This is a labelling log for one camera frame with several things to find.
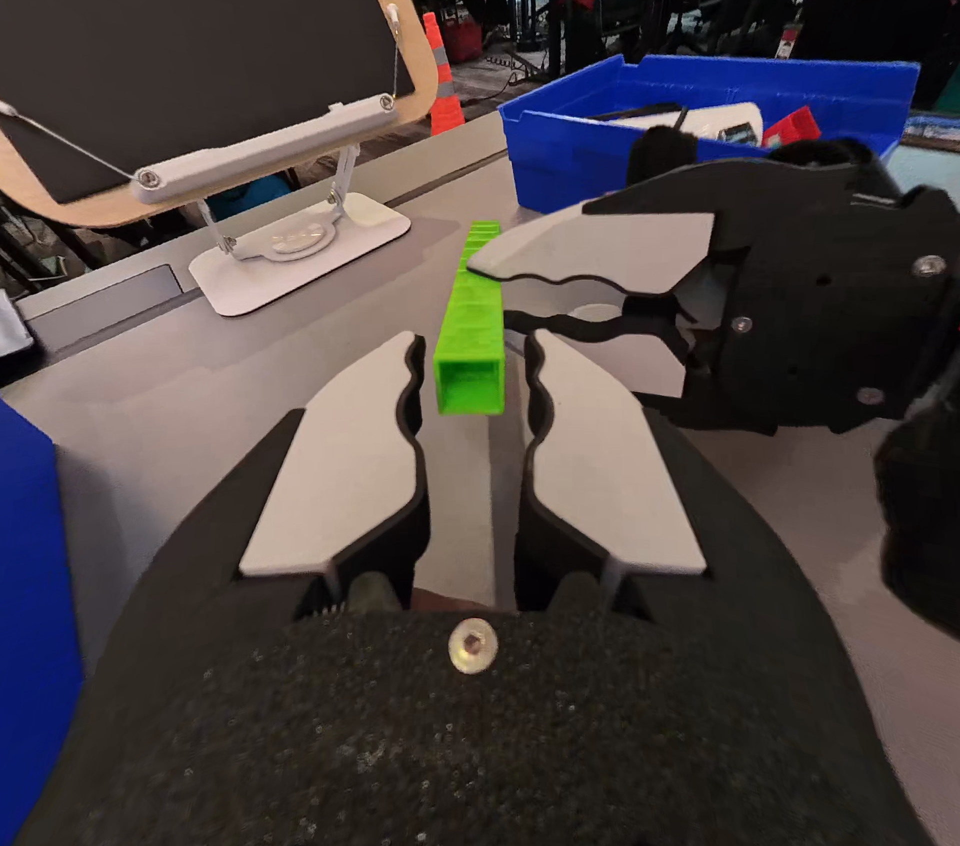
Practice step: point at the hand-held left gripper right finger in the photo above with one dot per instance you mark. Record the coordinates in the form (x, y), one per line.
(607, 478)

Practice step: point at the dark grey flat case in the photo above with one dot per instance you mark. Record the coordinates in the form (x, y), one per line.
(13, 332)

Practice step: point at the wood-framed black board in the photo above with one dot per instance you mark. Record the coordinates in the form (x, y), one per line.
(187, 20)

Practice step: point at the white device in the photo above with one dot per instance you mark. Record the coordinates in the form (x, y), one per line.
(720, 122)

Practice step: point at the blue plastic bin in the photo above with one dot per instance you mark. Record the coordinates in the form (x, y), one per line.
(30, 561)
(570, 170)

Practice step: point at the green ribbed bar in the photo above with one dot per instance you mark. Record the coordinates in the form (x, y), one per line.
(469, 373)

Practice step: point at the red object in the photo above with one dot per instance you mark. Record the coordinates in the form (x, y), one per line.
(795, 129)

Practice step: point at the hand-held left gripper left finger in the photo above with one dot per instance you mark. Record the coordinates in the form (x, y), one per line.
(337, 478)

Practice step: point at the orange traffic cone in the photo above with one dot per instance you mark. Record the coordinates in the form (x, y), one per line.
(444, 103)

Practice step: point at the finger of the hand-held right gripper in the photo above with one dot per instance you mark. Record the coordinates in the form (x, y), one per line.
(622, 245)
(645, 362)

